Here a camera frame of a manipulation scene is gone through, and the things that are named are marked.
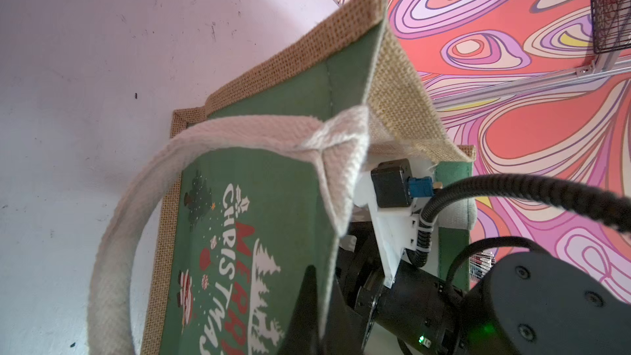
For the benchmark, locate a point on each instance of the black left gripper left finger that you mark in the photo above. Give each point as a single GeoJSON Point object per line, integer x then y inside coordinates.
{"type": "Point", "coordinates": [302, 336]}

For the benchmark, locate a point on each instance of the black wire basket back wall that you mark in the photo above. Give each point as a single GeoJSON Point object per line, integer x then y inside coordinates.
{"type": "Point", "coordinates": [611, 25]}

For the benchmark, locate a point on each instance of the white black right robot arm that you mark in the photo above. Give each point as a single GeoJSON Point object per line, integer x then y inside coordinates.
{"type": "Point", "coordinates": [504, 295]}

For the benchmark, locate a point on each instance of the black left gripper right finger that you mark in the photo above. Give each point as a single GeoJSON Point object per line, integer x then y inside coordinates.
{"type": "Point", "coordinates": [340, 336]}

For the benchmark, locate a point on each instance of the metal cup of pencils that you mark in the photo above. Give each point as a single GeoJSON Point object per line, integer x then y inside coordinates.
{"type": "Point", "coordinates": [480, 264]}

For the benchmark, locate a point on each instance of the burlap tote bag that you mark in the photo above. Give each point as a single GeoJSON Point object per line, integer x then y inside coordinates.
{"type": "Point", "coordinates": [207, 249]}

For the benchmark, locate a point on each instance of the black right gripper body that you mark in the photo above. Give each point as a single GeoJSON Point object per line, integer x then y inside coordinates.
{"type": "Point", "coordinates": [413, 308]}

